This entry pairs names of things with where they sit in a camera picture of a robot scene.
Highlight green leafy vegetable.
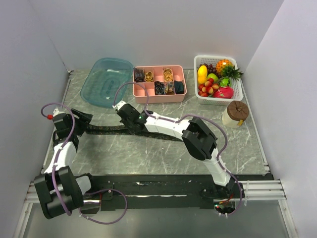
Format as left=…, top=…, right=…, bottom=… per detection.
left=219, top=77, right=231, bottom=87

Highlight yellow patterned rolled tie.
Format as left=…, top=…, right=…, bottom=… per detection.
left=163, top=68, right=173, bottom=82

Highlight aluminium frame rail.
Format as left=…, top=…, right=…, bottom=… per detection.
left=24, top=180, right=286, bottom=203

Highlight teal transparent plastic bin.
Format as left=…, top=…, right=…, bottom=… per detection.
left=80, top=58, right=133, bottom=108

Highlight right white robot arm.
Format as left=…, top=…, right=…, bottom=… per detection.
left=112, top=101, right=243, bottom=198

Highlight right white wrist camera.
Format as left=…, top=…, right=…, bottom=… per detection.
left=112, top=100, right=126, bottom=111

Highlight gold rolled tie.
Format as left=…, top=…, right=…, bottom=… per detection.
left=144, top=71, right=154, bottom=82

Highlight brown lidded white jar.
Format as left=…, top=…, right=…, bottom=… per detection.
left=222, top=101, right=249, bottom=128

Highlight white plastic fruit basket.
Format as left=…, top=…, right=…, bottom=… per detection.
left=194, top=55, right=243, bottom=106

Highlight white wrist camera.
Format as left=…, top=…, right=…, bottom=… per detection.
left=47, top=107, right=66, bottom=120
left=112, top=100, right=126, bottom=111

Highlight red cherry bunch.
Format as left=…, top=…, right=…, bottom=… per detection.
left=198, top=78, right=220, bottom=97

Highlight dark purple rolled tie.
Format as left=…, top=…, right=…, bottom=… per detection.
left=154, top=81, right=165, bottom=95

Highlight dark purple grapes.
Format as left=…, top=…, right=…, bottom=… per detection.
left=197, top=63, right=218, bottom=74

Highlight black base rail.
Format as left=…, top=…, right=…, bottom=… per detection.
left=90, top=175, right=239, bottom=211

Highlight pink compartment organizer box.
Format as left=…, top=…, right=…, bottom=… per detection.
left=133, top=65, right=187, bottom=104

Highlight dark brown rolled tie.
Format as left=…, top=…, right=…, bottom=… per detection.
left=133, top=68, right=145, bottom=83

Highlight orange pineapple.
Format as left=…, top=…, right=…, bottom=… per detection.
left=216, top=59, right=243, bottom=80

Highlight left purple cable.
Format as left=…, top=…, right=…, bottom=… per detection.
left=40, top=103, right=76, bottom=216

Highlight dark patterned necktie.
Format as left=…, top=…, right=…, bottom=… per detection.
left=84, top=124, right=182, bottom=142

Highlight green apple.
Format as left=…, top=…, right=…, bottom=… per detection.
left=207, top=73, right=219, bottom=83

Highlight yellow mango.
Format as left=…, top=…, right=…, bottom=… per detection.
left=197, top=65, right=208, bottom=84

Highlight black rolled tie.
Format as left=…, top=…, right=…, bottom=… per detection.
left=174, top=81, right=185, bottom=95

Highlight pink dragon fruit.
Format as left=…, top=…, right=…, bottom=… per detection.
left=213, top=87, right=234, bottom=99

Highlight orange blue rolled tie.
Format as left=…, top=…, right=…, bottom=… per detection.
left=164, top=81, right=175, bottom=95

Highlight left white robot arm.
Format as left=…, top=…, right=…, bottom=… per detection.
left=34, top=108, right=98, bottom=219

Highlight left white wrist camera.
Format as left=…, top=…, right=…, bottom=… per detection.
left=47, top=107, right=66, bottom=120

